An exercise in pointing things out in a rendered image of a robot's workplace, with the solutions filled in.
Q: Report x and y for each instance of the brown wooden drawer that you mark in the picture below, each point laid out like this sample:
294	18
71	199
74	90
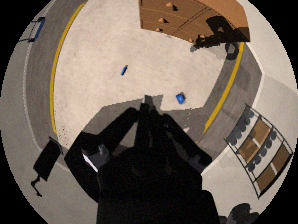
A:
212	20
163	17
185	8
189	37
157	27
200	31

